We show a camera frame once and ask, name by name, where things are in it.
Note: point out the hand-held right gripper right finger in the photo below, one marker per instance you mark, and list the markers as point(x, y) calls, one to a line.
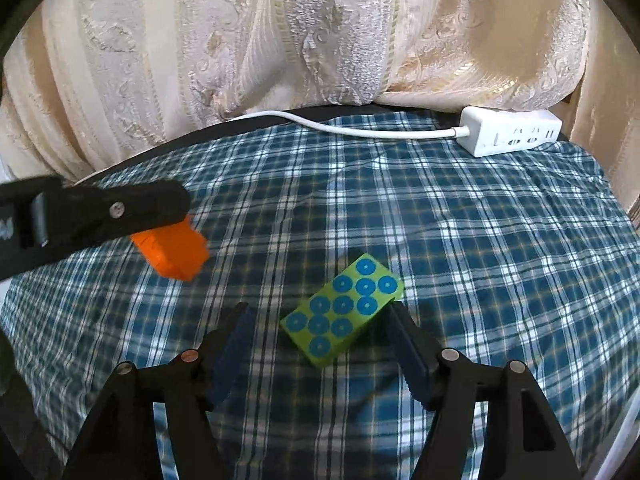
point(412, 360)

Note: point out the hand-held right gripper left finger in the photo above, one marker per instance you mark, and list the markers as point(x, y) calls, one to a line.
point(235, 355)

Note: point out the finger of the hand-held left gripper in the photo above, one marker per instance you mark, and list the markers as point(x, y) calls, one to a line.
point(125, 205)

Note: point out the orange building block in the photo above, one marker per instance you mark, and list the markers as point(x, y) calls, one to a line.
point(175, 255)

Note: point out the large green dotted block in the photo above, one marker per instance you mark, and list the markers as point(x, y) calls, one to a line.
point(340, 310)

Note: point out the blue plaid tablecloth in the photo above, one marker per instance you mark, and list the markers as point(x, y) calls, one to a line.
point(500, 260)

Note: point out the cream patterned curtain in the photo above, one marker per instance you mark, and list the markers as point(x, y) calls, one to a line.
point(615, 110)
point(250, 35)

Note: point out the white power strip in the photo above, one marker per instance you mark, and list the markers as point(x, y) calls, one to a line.
point(500, 135)

